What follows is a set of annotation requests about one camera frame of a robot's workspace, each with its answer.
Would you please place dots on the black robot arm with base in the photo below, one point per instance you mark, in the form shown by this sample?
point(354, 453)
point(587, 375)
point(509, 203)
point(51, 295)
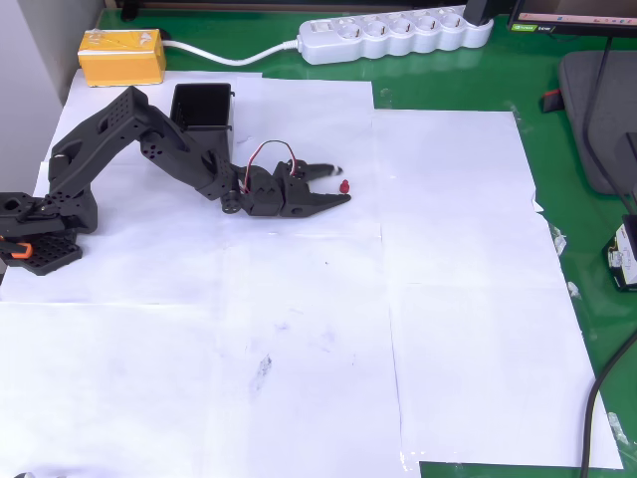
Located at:
point(89, 144)

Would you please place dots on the laptop with green sticker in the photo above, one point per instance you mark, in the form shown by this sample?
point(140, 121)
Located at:
point(572, 27)

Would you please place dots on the red black tab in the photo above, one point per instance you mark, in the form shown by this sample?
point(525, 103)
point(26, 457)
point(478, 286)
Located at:
point(551, 101)

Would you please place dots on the green desk mat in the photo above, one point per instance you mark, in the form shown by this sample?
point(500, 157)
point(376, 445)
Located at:
point(448, 84)

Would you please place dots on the yellow cardboard box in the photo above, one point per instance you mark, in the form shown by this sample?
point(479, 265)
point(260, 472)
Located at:
point(122, 57)

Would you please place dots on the grey padded sleeve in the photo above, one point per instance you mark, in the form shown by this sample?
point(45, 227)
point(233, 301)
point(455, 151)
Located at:
point(579, 124)

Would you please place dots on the white taped paper cover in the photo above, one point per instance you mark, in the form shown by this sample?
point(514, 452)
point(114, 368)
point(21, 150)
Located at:
point(308, 323)

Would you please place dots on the small red peg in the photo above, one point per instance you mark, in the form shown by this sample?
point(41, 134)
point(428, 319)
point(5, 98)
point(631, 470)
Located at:
point(344, 187)

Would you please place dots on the black square cup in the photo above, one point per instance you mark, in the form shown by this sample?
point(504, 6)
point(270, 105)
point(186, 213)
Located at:
point(204, 107)

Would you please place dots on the white power strip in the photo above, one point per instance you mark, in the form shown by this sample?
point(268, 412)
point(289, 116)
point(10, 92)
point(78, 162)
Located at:
point(393, 40)

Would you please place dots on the orange black clamp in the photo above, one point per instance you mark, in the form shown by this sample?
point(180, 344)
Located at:
point(19, 250)

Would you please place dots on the black adapter plug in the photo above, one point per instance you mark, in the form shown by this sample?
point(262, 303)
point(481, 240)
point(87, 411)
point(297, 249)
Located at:
point(478, 11)

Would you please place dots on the small black white device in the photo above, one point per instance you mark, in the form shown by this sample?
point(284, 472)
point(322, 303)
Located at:
point(622, 254)

